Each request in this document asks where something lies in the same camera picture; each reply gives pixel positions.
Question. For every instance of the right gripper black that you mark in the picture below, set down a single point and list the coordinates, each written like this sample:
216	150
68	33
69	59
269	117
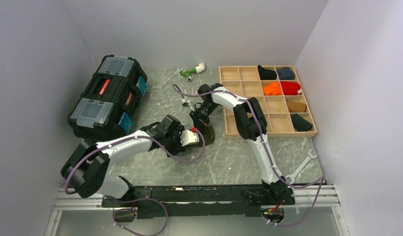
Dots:
198	120

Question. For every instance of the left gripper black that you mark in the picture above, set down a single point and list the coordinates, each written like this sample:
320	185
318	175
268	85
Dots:
174	151

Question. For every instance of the olive green underwear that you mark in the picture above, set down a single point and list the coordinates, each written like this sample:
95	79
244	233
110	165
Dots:
208	134

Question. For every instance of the wooden compartment tray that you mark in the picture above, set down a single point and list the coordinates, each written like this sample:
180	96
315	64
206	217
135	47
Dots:
245	81

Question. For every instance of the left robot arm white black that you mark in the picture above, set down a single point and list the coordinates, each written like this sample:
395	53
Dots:
86	170

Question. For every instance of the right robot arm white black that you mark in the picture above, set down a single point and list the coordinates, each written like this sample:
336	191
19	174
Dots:
252	126

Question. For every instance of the green white pipe fitting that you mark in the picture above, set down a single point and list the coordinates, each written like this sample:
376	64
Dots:
188	74

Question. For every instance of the black plastic toolbox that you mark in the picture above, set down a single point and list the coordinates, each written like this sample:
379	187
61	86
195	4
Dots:
106	107

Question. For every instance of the orange rolled cloth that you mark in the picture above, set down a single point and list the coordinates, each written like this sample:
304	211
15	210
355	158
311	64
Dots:
272	89

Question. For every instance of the red rolled cloth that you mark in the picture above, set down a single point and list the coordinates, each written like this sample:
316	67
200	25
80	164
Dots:
291	88

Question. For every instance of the navy rolled cloth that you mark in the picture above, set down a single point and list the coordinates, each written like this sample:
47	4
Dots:
285	73

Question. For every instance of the brown rolled cloth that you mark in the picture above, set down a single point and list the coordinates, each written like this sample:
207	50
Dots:
296	107

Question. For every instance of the black ribbed rolled cloth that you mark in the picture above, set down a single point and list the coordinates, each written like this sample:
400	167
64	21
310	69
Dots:
300	124

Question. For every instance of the silver wrench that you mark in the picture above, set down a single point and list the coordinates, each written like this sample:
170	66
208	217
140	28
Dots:
310	156

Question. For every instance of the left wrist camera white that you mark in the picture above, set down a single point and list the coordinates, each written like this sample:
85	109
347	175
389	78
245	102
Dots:
190	138

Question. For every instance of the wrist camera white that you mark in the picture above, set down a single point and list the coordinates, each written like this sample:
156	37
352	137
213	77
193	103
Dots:
190	138
186	103

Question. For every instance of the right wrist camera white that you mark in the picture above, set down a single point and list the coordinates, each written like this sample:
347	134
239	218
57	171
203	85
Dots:
186	103

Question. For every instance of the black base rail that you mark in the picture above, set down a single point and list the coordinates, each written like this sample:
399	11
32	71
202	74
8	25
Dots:
249	200

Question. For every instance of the aluminium frame rail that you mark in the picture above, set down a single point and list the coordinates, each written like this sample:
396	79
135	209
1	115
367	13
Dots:
223	162

